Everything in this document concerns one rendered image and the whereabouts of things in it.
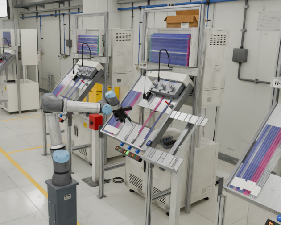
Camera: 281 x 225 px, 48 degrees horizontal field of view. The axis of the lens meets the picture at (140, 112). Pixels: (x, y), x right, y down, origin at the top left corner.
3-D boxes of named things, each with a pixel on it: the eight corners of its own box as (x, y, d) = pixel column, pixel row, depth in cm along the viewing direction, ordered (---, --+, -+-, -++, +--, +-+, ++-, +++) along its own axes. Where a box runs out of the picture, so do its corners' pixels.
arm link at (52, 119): (53, 167, 235) (40, 96, 220) (51, 160, 249) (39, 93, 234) (69, 163, 239) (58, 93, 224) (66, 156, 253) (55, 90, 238)
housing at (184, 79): (190, 91, 275) (183, 81, 267) (153, 84, 312) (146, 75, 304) (195, 84, 277) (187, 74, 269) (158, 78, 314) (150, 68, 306)
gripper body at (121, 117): (116, 121, 260) (110, 110, 253) (124, 114, 263) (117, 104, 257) (122, 123, 254) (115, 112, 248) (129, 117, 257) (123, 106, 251)
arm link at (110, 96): (102, 94, 247) (111, 88, 248) (108, 105, 253) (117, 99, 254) (105, 97, 240) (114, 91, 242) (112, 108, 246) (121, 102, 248)
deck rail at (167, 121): (150, 155, 257) (145, 152, 253) (148, 155, 258) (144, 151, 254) (194, 87, 274) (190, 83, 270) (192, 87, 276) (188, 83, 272)
